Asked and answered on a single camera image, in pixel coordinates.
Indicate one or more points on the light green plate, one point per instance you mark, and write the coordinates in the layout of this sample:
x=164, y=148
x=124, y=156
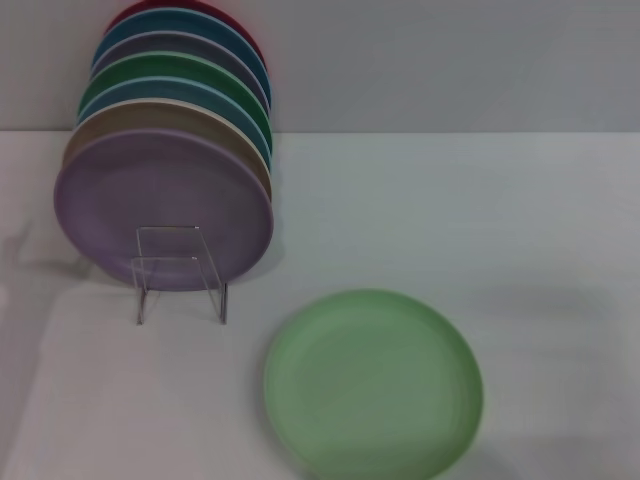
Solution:
x=372, y=385

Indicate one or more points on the clear acrylic plate rack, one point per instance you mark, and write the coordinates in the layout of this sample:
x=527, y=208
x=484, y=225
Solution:
x=172, y=267

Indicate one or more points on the lilac purple plate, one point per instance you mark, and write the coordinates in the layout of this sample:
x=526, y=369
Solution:
x=160, y=200

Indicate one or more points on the light blue plate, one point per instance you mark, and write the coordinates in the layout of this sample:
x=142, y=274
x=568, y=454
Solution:
x=150, y=90

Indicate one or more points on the beige plate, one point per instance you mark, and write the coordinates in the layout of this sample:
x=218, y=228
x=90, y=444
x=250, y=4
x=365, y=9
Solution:
x=125, y=117

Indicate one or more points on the red plate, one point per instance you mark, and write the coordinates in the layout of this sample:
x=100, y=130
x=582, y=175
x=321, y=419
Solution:
x=241, y=21

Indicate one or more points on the dark green plate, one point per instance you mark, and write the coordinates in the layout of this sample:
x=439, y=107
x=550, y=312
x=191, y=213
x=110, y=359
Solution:
x=150, y=65

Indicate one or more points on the grey plate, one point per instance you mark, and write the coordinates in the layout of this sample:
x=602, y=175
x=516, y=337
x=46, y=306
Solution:
x=160, y=42

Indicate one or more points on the teal blue plate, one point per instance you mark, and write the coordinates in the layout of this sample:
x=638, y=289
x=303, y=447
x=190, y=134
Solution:
x=175, y=21

